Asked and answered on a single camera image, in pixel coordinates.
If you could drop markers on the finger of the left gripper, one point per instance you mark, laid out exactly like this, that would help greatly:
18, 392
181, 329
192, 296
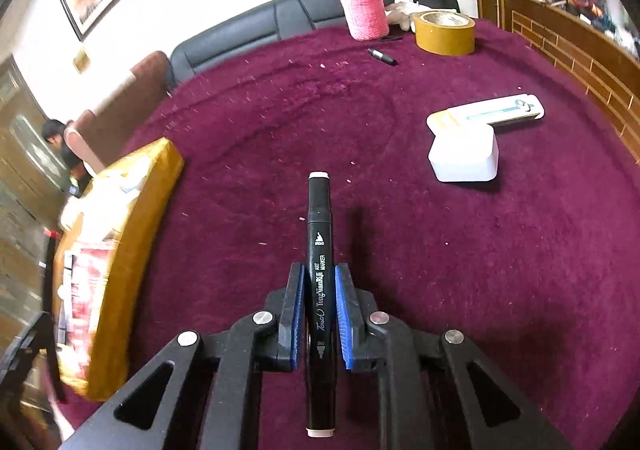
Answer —
36, 337

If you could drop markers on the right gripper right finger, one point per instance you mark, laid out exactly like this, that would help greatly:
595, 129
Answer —
350, 321

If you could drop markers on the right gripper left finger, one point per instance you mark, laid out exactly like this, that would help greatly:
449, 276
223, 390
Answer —
291, 319

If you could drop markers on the black marker beige cap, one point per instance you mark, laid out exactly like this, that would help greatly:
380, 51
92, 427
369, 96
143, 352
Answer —
320, 309

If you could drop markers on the yellow gold tray box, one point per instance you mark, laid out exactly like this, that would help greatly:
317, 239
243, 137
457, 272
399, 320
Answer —
100, 264

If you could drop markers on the wooden cabinet doors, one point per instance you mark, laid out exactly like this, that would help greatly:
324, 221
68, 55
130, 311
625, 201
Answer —
33, 191

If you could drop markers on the maroon velvet table cloth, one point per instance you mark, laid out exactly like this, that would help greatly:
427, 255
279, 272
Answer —
540, 267

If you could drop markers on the seated person in black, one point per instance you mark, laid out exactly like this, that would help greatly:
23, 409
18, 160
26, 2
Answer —
53, 133

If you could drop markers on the white square box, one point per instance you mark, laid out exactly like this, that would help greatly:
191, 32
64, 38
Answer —
465, 154

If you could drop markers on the brown fabric armchair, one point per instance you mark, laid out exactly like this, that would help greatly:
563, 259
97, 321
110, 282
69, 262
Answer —
124, 101

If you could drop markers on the white flat toothpaste box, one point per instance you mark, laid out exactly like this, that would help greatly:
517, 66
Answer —
494, 112

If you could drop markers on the small black lipstick tube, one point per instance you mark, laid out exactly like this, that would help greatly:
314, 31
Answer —
382, 57

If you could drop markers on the brown packing tape roll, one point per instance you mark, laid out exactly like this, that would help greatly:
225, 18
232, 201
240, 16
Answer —
444, 33

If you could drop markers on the black leather sofa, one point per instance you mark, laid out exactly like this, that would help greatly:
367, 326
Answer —
271, 22

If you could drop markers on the wooden side shelf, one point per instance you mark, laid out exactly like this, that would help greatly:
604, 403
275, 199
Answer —
605, 72

